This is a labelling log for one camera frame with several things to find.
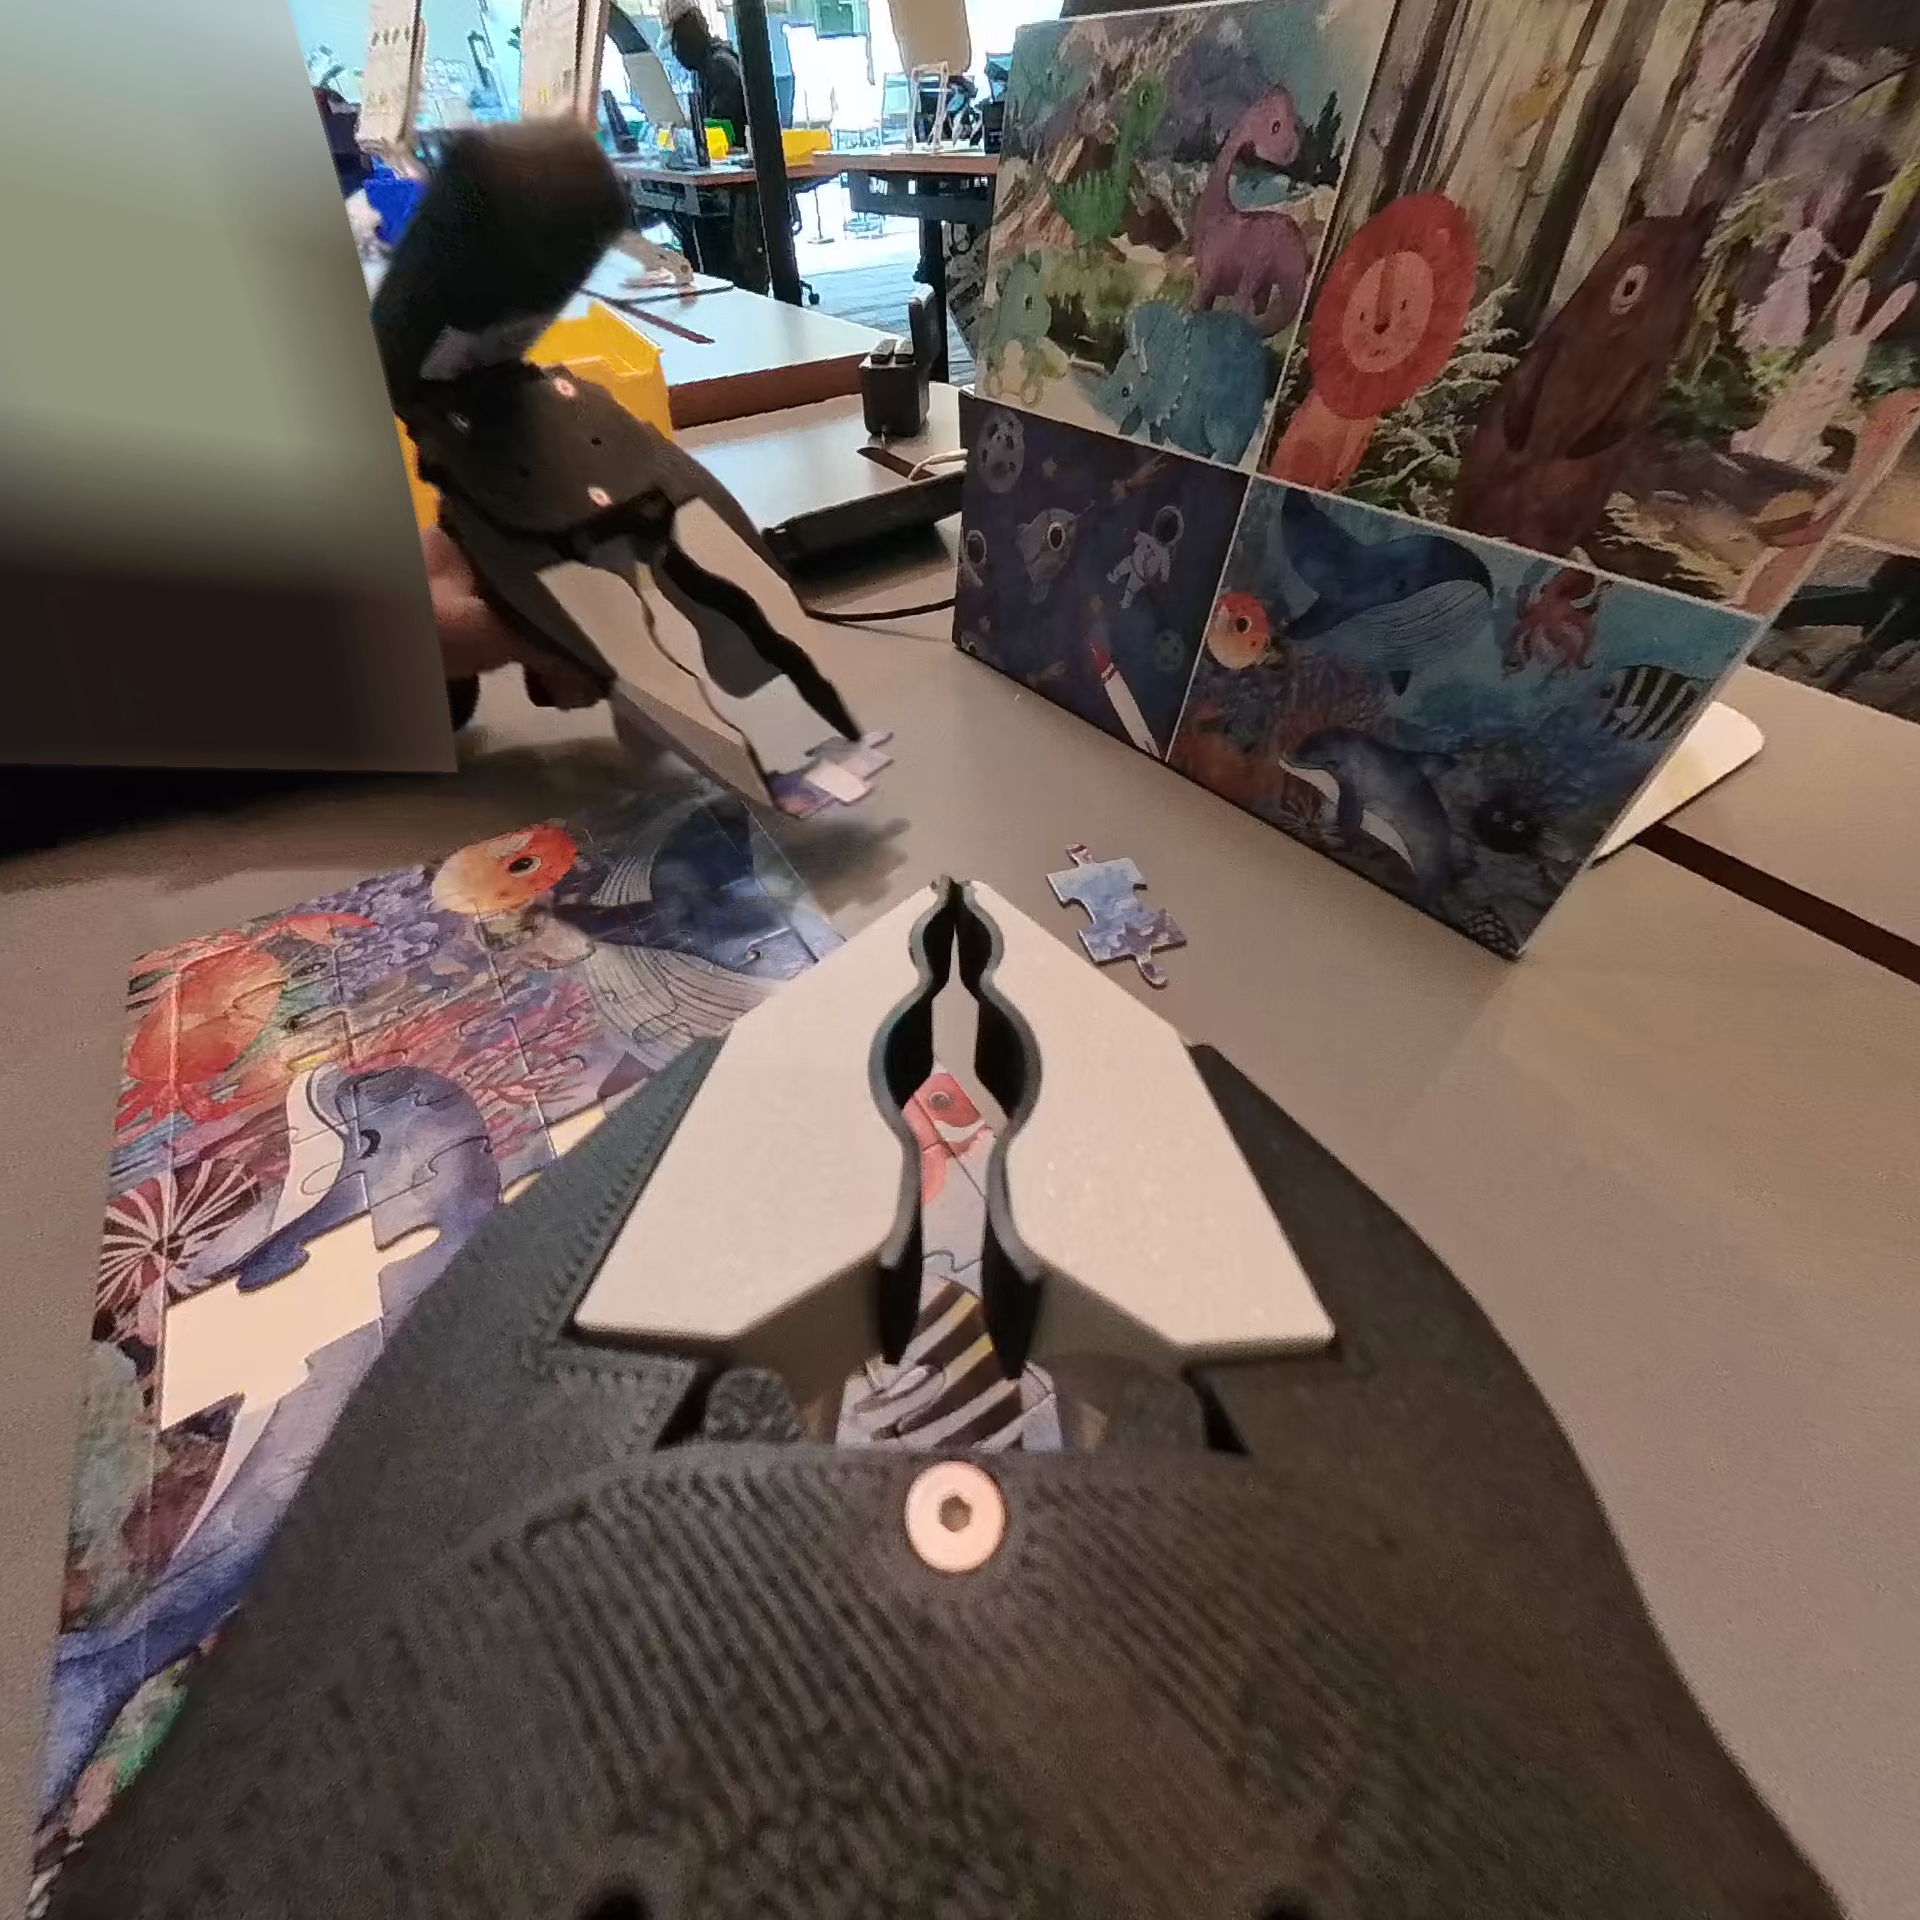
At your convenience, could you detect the black battery charger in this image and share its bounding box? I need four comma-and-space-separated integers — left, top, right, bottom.
858, 337, 938, 444

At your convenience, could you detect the wooden edged side table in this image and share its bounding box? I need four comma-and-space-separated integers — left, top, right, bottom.
600, 255, 888, 431

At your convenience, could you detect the illustrated puzzle box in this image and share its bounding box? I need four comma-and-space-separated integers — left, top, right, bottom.
950, 0, 1920, 961

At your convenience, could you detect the white monitor stand base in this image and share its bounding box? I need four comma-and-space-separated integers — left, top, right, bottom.
1590, 703, 1766, 864

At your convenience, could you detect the yellow object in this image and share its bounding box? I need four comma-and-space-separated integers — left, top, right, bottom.
392, 299, 668, 530

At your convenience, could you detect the assembled sea jigsaw puzzle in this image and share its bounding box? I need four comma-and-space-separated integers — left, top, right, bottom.
37, 795, 849, 1864

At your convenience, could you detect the person's left hand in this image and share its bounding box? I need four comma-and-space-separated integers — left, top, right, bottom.
424, 523, 616, 718

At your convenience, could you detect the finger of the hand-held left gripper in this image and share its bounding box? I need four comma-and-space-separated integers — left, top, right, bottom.
537, 553, 784, 821
656, 497, 866, 744

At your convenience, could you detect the black handheld device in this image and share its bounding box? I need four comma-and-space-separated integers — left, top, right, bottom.
763, 468, 968, 569

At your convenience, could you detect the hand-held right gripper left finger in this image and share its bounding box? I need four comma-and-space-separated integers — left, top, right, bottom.
573, 876, 960, 1429

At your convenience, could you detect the striped white purple puzzle piece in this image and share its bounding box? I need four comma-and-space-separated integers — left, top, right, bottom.
763, 730, 897, 821

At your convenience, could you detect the blue white puzzle piece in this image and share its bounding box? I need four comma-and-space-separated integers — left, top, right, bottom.
1047, 844, 1186, 986

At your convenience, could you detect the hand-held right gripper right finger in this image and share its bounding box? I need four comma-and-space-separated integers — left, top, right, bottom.
959, 882, 1340, 1445

